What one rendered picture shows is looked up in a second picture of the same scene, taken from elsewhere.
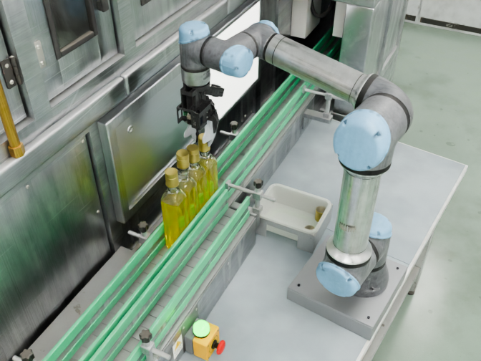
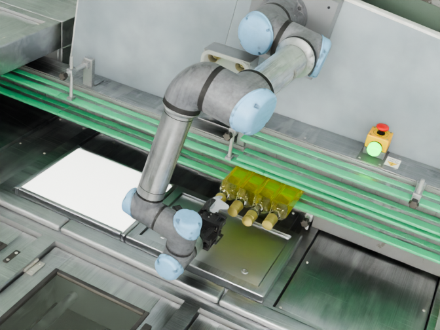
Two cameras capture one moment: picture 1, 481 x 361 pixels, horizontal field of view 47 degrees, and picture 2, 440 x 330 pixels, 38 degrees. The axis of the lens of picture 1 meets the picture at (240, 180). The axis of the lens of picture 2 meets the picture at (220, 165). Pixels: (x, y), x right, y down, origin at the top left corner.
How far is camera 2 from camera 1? 0.90 m
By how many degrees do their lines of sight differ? 26
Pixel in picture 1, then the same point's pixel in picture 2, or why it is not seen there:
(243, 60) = (190, 222)
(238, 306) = (334, 114)
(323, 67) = (171, 150)
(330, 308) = not seen: hidden behind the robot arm
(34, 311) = (399, 278)
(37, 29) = not seen: outside the picture
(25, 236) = (367, 316)
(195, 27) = (168, 268)
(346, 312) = (327, 27)
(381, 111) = (228, 105)
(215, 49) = (185, 247)
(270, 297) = (318, 88)
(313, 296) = not seen: hidden behind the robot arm
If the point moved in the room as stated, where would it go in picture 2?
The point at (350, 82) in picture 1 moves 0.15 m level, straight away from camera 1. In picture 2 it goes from (181, 126) to (129, 119)
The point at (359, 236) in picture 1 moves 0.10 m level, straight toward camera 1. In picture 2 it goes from (296, 61) to (334, 66)
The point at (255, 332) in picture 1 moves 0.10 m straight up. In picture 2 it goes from (357, 97) to (349, 109)
